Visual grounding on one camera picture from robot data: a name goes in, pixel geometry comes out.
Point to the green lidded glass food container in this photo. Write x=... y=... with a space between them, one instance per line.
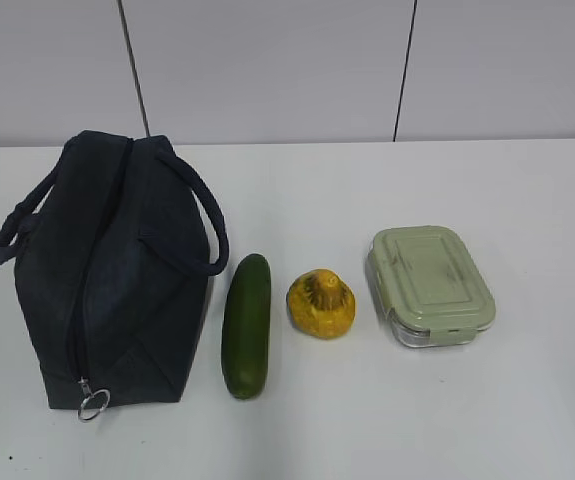
x=429 y=287

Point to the dark blue fabric lunch bag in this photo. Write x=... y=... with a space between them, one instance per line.
x=112 y=252

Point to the green cucumber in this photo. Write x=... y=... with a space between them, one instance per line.
x=246 y=328

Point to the yellow pumpkin squash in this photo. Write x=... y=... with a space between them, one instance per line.
x=321 y=305

